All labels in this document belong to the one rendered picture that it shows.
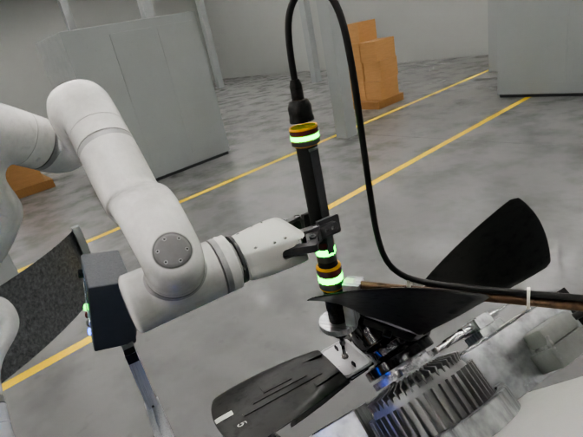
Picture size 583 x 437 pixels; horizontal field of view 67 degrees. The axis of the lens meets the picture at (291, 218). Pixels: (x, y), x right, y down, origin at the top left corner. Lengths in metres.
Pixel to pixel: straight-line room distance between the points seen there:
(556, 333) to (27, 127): 1.03
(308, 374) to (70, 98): 0.62
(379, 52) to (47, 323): 7.55
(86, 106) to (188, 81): 6.50
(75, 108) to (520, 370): 0.91
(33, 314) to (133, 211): 1.97
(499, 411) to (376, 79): 8.37
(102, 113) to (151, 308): 0.33
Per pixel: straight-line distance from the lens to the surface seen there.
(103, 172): 0.71
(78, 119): 0.77
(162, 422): 1.36
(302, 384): 0.82
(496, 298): 0.71
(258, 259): 0.62
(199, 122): 7.33
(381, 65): 8.89
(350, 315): 0.78
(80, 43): 6.73
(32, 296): 2.51
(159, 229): 0.55
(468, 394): 0.82
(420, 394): 0.81
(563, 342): 0.98
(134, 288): 0.61
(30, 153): 0.92
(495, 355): 0.96
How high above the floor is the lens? 1.76
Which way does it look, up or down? 23 degrees down
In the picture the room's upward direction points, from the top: 12 degrees counter-clockwise
